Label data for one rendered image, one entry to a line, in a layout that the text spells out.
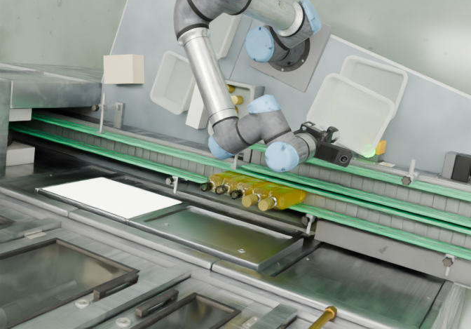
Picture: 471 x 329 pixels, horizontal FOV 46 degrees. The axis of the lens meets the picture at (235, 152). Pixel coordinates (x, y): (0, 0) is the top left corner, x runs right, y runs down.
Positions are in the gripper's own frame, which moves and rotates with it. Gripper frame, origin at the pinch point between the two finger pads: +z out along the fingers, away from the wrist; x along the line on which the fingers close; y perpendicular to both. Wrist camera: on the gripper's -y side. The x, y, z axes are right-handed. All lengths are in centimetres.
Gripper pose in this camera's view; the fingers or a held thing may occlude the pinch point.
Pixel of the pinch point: (338, 137)
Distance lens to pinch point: 165.4
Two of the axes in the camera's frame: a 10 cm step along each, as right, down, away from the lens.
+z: 5.2, -2.0, 8.3
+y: -8.1, -4.3, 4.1
